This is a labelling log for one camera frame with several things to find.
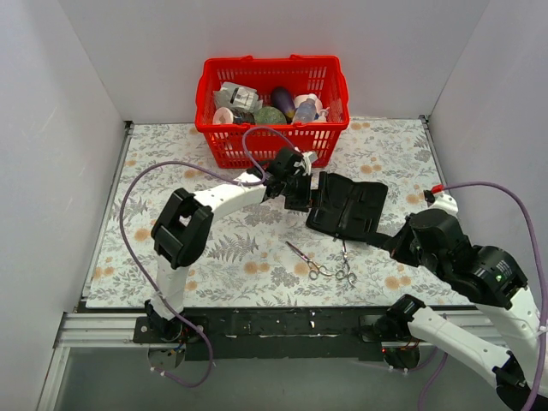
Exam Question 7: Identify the white pump bottle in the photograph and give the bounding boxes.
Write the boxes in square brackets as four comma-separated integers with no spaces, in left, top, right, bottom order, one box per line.
[314,108,330,122]

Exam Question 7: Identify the white paper cup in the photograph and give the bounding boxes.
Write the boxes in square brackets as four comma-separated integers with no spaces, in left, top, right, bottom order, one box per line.
[212,107,235,125]

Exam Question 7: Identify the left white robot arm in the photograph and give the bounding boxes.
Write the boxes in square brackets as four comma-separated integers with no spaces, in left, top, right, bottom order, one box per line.
[146,147,318,343]

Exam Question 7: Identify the aluminium frame rail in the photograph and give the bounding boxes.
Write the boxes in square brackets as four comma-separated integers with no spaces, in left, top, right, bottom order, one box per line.
[36,119,548,411]

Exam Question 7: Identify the silver straight hair scissors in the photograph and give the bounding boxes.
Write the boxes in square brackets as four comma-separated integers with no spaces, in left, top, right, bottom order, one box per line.
[335,240,357,288]

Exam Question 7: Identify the silver thinning scissors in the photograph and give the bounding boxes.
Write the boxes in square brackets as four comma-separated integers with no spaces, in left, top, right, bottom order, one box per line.
[285,241,333,280]

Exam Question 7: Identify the black table edge rail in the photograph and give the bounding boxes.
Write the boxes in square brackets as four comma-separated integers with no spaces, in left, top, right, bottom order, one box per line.
[72,301,493,360]

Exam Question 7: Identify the black zip tool case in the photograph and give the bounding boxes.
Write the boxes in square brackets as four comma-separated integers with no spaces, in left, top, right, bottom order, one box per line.
[306,171,388,244]

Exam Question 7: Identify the red plastic shopping basket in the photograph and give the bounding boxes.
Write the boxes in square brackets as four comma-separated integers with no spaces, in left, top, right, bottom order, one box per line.
[194,55,350,169]

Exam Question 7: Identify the green round melon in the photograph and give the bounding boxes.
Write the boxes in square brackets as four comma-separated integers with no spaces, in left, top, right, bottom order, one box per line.
[253,106,287,125]

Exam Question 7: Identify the white bowl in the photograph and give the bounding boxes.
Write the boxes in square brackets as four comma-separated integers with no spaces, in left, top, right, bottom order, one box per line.
[293,93,323,110]

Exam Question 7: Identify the purple eggplant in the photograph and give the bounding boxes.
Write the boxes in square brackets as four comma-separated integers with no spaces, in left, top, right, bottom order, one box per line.
[271,86,295,121]

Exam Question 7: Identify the crumpled silver foil pouch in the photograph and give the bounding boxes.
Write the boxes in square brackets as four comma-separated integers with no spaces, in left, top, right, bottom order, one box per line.
[213,81,263,113]

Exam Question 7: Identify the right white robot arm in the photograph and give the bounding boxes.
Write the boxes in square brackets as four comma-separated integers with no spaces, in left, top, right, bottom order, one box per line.
[363,185,547,410]

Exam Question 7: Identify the clear plastic bottle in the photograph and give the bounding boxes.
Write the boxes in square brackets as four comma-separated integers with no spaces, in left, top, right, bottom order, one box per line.
[292,98,317,124]

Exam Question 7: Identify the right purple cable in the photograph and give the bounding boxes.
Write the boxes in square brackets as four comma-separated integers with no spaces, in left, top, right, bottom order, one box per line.
[417,181,548,411]

